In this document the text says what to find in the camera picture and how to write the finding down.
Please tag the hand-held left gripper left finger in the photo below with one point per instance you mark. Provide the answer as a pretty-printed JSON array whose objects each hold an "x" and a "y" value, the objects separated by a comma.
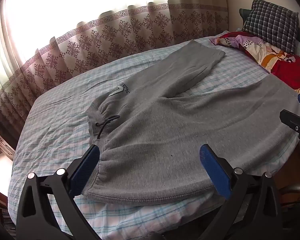
[{"x": 86, "y": 170}]

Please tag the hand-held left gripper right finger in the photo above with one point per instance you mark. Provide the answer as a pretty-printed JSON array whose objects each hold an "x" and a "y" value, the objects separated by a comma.
[{"x": 215, "y": 170}]

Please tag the grey sweat pants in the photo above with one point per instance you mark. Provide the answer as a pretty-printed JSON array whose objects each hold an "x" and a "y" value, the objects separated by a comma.
[{"x": 170, "y": 115}]

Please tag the red floral quilt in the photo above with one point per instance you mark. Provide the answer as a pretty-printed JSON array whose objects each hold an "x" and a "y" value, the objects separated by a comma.
[{"x": 287, "y": 65}]

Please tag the bed with plaid sheet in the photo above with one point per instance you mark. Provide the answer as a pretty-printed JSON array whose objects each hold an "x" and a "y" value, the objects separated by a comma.
[{"x": 60, "y": 120}]

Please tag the dark checked pillow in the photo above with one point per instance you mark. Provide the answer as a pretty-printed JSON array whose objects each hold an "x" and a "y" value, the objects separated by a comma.
[{"x": 272, "y": 25}]

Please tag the dark teal bolster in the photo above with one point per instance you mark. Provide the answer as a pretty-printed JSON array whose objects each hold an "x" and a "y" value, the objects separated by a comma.
[{"x": 243, "y": 13}]

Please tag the patterned brown curtain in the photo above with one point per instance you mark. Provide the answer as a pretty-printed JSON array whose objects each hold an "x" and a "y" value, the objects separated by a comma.
[{"x": 102, "y": 37}]

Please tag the metal chair frame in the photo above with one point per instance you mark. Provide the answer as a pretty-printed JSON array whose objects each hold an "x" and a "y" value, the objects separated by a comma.
[{"x": 296, "y": 188}]

